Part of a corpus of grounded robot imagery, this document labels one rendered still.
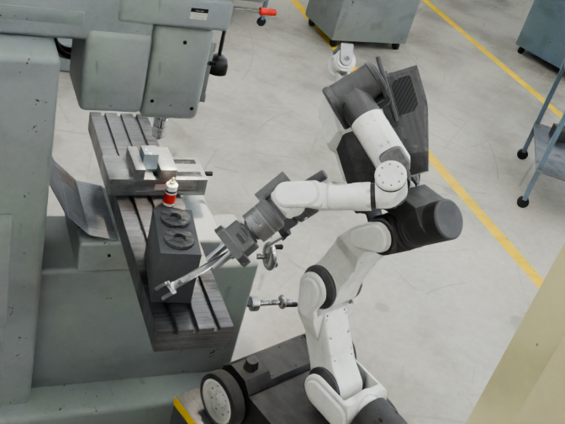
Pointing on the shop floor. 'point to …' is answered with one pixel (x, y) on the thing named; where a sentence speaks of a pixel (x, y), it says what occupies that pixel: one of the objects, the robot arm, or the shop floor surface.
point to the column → (23, 198)
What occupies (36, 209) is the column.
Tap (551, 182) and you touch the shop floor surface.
